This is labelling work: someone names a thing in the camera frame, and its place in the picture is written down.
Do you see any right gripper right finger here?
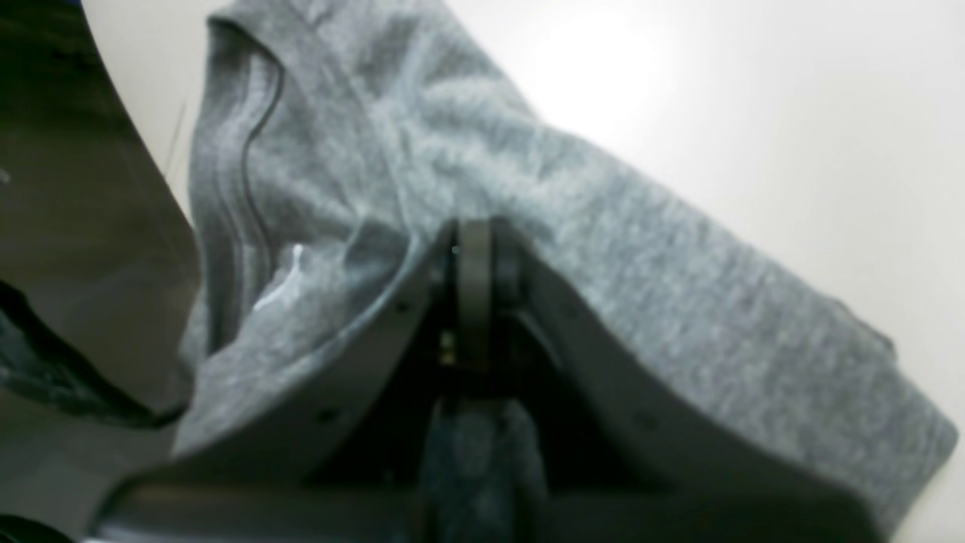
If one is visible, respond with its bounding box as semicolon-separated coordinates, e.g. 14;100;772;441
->
490;219;882;542

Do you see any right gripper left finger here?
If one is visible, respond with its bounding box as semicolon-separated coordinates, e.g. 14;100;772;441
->
87;220;494;542

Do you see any grey t-shirt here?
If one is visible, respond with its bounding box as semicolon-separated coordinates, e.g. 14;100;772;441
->
173;1;957;534

